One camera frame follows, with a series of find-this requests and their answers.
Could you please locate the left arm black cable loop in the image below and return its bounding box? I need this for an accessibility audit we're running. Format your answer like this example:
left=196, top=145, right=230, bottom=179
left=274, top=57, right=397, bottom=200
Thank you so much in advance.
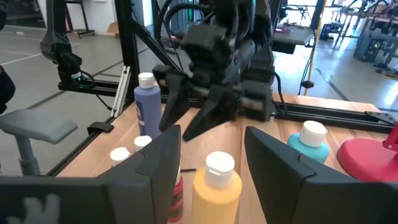
left=155, top=0, right=215, bottom=74

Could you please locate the cardboard box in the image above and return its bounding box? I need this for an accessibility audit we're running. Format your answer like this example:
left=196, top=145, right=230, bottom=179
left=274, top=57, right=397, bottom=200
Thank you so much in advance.
left=107, top=21, right=121, bottom=40

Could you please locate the large teal paint bottle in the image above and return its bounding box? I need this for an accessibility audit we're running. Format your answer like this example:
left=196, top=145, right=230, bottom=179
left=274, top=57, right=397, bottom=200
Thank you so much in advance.
left=286, top=120, right=330, bottom=164

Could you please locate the black table edge clip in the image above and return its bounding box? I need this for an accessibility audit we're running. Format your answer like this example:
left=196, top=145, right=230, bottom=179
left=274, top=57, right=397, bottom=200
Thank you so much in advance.
left=86, top=121, right=115, bottom=135

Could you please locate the grey chair armrest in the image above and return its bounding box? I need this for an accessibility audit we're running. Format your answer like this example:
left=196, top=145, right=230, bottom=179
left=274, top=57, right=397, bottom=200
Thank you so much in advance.
left=0, top=108, right=78, bottom=177

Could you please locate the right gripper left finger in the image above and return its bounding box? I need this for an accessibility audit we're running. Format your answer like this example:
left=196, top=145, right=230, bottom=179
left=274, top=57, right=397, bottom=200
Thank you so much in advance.
left=0, top=124, right=182, bottom=224

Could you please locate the silver aluminium rail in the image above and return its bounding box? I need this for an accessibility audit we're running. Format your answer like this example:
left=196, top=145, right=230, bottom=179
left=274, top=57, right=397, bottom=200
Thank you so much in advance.
left=111, top=65, right=131, bottom=118

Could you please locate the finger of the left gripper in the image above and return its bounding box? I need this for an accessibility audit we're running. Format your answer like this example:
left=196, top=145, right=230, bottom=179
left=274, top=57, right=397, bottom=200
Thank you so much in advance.
left=159, top=73, right=191, bottom=132
left=182, top=85, right=241, bottom=142

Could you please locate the small green paint bottle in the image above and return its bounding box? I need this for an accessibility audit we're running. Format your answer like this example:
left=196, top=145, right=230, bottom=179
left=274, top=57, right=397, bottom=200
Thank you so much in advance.
left=109, top=146, right=131, bottom=167

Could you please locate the large purple paint bottle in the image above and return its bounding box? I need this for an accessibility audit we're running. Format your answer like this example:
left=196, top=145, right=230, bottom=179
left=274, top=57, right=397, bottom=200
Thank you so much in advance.
left=133, top=72, right=163, bottom=140

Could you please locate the large yellow paint bottle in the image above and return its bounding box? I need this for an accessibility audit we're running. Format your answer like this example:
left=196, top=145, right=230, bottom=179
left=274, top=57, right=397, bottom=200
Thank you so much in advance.
left=192, top=151, right=243, bottom=224

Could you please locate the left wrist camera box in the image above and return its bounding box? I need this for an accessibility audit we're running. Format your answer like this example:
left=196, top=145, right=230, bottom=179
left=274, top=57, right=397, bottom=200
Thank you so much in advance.
left=182, top=24, right=229, bottom=68

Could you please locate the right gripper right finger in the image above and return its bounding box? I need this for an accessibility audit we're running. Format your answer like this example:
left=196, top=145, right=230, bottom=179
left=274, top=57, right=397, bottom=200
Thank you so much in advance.
left=244, top=126, right=398, bottom=224

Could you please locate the dark grey desk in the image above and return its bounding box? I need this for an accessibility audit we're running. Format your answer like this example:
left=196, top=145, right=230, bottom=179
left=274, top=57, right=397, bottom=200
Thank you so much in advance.
left=272, top=24, right=315, bottom=55

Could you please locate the red desk lamp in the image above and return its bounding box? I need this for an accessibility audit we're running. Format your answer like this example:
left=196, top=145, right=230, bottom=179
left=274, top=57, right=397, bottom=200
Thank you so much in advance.
left=336, top=123, right=398, bottom=183

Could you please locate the yellow pole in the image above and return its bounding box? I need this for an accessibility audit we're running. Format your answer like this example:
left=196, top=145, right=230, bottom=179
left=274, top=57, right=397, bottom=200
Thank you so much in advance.
left=303, top=0, right=327, bottom=96

